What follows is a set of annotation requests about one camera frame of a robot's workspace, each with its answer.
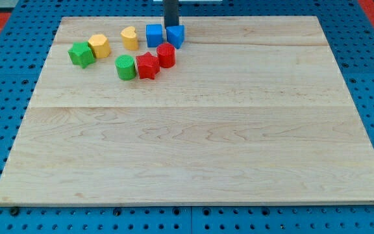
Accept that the blue cube block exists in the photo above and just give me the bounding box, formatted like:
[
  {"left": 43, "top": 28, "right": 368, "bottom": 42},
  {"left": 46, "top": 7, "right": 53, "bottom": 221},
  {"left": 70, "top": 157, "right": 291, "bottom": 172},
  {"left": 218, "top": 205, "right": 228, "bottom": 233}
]
[{"left": 145, "top": 24, "right": 163, "bottom": 47}]

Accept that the red star block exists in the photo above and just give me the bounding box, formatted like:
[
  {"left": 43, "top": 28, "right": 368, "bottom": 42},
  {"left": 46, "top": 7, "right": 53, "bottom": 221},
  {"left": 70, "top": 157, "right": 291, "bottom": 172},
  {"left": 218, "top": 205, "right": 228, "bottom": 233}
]
[{"left": 136, "top": 52, "right": 160, "bottom": 80}]

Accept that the green star block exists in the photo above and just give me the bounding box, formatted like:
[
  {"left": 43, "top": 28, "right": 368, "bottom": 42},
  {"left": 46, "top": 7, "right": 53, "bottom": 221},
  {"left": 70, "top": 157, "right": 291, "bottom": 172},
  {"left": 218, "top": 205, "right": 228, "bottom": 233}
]
[{"left": 68, "top": 42, "right": 95, "bottom": 68}]

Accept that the light wooden board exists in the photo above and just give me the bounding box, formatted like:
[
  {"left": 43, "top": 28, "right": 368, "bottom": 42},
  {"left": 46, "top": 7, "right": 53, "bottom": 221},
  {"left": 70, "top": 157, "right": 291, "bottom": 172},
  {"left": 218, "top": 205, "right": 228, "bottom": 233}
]
[{"left": 0, "top": 16, "right": 374, "bottom": 207}]

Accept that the red cylinder block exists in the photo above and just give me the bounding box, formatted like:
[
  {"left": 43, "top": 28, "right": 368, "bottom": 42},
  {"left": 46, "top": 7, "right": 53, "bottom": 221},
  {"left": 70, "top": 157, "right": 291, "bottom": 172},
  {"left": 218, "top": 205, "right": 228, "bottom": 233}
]
[{"left": 156, "top": 43, "right": 175, "bottom": 68}]

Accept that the green cylinder block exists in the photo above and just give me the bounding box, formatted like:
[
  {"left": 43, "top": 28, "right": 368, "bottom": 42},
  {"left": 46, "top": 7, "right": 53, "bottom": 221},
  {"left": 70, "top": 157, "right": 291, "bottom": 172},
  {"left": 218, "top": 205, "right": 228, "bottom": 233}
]
[{"left": 115, "top": 55, "right": 136, "bottom": 81}]

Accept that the blue triangular prism block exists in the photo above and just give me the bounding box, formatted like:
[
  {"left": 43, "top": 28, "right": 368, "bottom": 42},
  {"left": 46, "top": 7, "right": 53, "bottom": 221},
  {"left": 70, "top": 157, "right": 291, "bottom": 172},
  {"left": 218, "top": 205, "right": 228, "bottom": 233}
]
[{"left": 166, "top": 25, "right": 185, "bottom": 49}]

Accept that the yellow heart block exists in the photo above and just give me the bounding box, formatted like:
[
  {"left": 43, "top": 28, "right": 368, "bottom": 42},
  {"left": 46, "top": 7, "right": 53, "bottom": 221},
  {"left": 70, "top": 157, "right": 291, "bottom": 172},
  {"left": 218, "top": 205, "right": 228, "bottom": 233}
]
[{"left": 120, "top": 26, "right": 139, "bottom": 51}]

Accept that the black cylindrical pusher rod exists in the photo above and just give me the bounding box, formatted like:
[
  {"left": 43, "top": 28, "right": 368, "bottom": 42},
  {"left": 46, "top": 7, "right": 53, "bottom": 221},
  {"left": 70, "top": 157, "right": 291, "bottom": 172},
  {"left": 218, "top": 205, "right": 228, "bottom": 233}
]
[{"left": 162, "top": 0, "right": 179, "bottom": 28}]

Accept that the yellow hexagon block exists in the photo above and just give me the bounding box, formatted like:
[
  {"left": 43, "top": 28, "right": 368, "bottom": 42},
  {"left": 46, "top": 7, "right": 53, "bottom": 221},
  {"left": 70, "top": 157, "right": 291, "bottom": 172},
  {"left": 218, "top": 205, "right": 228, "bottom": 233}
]
[{"left": 88, "top": 34, "right": 111, "bottom": 59}]

